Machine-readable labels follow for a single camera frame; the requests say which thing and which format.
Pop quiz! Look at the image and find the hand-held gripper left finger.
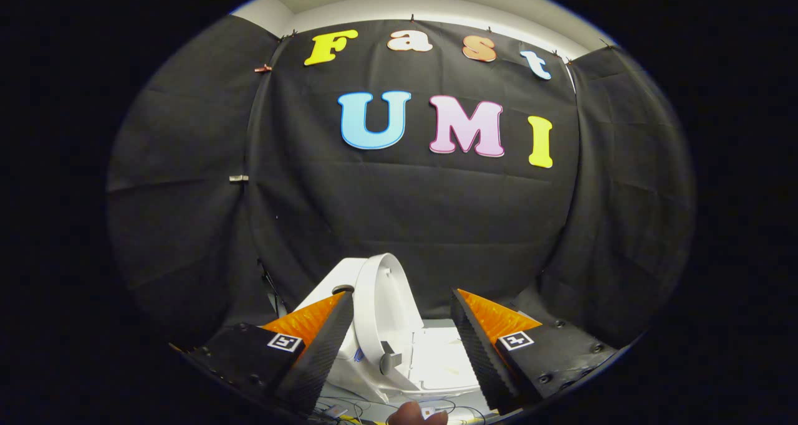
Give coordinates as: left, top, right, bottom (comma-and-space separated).
171, 291, 355, 416

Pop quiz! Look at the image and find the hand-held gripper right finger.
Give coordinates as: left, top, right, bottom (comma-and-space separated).
450, 289, 618, 413

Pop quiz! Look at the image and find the white toilet lid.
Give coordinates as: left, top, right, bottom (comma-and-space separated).
352, 252, 426, 377

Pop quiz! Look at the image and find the white ceramic toilet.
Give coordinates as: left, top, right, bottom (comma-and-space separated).
293, 258, 482, 407

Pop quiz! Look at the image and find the black backdrop cloth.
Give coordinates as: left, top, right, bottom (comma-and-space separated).
106, 14, 696, 351

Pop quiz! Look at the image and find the row of dark backdrop clips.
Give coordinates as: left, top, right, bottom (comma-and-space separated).
277, 14, 615, 65

